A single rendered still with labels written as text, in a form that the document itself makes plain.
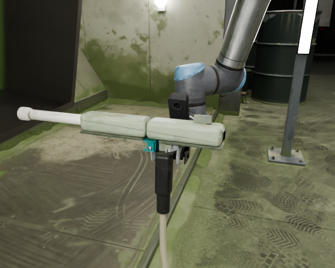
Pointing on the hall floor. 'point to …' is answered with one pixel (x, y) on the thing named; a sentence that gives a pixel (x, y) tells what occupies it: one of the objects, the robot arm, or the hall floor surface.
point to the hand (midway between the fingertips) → (161, 144)
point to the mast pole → (293, 104)
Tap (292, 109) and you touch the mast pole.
